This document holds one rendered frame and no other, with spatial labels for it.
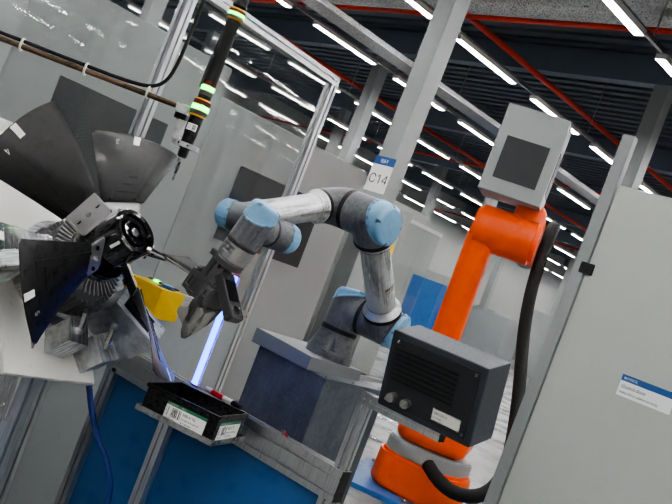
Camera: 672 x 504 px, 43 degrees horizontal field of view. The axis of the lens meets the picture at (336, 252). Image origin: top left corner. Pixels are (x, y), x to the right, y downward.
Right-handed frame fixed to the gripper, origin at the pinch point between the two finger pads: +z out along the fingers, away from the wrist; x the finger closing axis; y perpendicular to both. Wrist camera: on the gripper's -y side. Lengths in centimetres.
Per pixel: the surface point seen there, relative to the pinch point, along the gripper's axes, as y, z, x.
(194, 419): -5.9, 18.7, -13.0
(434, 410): -46, -19, -32
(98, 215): 29.8, -9.7, 15.7
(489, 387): -53, -32, -32
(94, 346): 16.5, 17.1, 6.3
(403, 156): 399, -48, -596
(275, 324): 256, 111, -384
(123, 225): 23.6, -11.7, 13.1
